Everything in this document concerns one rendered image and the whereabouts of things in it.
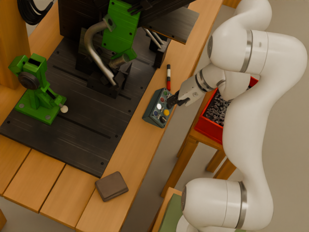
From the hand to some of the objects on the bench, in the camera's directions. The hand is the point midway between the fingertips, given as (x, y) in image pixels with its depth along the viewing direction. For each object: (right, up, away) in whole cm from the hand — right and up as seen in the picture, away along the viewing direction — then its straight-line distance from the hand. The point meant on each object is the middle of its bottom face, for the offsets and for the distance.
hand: (172, 100), depth 156 cm
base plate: (-26, +22, +24) cm, 42 cm away
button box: (-5, -5, +14) cm, 16 cm away
